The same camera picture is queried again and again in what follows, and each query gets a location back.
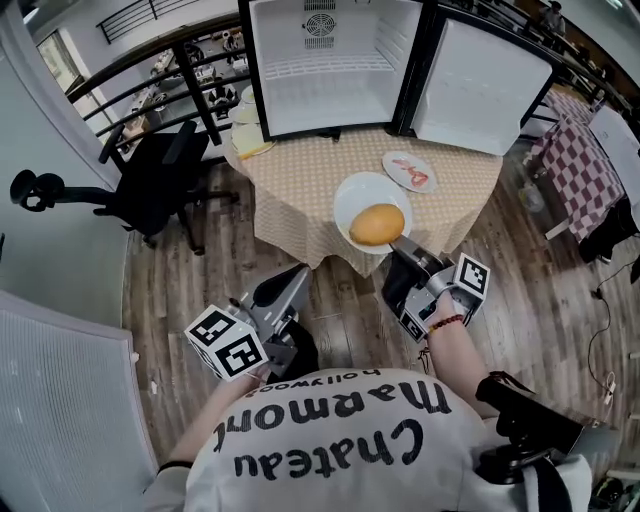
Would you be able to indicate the orange mango fruit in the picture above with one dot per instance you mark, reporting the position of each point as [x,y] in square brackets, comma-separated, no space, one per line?
[376,225]

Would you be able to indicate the black bag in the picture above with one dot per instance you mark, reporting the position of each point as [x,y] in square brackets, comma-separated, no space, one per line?
[607,240]

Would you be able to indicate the person's right forearm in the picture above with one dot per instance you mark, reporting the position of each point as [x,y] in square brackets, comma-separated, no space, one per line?
[455,355]

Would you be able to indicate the white board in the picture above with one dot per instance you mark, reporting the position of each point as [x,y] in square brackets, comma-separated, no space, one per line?
[620,145]

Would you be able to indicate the white plate red print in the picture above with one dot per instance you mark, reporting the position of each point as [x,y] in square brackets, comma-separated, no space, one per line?
[400,162]

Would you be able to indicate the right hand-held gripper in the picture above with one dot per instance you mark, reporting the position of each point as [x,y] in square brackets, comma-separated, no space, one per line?
[440,285]

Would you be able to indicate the black office chair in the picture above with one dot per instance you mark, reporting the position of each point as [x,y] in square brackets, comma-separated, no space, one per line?
[155,180]

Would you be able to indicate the person's left forearm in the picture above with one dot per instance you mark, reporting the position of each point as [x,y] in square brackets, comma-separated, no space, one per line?
[210,425]

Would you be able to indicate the purple checkered tablecloth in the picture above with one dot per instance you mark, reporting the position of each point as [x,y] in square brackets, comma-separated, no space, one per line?
[580,170]

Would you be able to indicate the mini fridge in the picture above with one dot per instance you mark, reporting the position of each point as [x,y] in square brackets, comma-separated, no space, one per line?
[330,90]

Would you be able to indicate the person's left leg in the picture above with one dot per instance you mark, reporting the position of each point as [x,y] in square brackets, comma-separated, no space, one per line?
[302,350]

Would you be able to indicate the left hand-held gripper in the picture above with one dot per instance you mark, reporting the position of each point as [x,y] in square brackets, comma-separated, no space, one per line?
[225,345]

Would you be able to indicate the small white bowl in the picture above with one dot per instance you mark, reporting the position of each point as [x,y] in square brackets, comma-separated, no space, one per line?
[248,97]

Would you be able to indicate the black metal railing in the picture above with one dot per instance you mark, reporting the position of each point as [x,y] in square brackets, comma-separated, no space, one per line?
[197,95]

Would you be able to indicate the window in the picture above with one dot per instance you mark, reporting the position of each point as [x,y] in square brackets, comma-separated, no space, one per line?
[60,62]

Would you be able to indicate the white printed t-shirt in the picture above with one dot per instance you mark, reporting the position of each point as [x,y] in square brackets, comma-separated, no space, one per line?
[340,450]

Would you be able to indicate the white ribbed panel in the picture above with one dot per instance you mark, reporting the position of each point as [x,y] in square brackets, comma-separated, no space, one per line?
[65,415]

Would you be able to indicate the white charger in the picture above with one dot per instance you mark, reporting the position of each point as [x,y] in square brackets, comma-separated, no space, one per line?
[610,387]

